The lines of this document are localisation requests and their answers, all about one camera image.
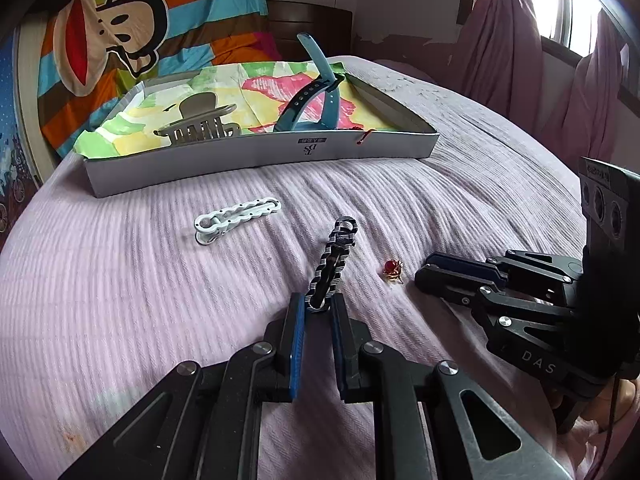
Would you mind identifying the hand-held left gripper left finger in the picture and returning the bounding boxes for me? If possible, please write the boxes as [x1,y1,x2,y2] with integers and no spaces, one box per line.
[57,294,306,480]

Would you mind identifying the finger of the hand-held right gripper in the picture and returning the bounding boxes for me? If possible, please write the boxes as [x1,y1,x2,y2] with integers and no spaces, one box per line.
[425,250,583,286]
[414,266,573,331]

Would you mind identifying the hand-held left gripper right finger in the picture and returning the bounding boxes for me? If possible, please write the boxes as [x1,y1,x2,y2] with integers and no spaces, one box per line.
[331,296,571,480]

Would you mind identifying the black striped hair clip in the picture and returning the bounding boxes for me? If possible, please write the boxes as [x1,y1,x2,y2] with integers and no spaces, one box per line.
[306,216,358,312]

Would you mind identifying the grey box with colourful lining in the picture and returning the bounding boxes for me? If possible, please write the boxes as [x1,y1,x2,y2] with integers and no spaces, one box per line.
[74,58,441,199]

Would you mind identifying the beige claw hair clip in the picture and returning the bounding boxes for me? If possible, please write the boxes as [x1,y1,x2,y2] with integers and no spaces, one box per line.
[154,92,244,145]

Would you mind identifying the blue watch band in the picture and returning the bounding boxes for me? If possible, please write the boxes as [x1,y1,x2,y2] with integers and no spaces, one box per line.
[274,33,346,133]

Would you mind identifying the person's right hand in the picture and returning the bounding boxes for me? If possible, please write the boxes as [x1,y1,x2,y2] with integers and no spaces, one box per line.
[582,377,640,436]

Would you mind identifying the white hair clip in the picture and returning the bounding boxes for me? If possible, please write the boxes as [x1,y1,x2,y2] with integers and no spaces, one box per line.
[193,196,282,246]

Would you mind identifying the pink curtain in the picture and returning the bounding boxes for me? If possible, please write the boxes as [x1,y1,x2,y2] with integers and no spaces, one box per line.
[540,10,640,171]
[450,0,548,126]

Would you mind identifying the window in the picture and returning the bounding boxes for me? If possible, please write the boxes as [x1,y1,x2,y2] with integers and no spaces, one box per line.
[470,0,640,66]

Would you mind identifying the dark wooden headboard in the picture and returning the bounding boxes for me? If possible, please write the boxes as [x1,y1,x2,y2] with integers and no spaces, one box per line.
[265,0,353,63]

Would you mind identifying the striped monkey blanket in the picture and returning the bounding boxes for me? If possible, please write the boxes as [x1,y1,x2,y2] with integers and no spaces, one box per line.
[37,0,271,158]

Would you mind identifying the blue dotted fabric wardrobe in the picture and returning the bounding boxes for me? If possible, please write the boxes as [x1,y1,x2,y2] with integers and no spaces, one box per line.
[0,35,56,231]

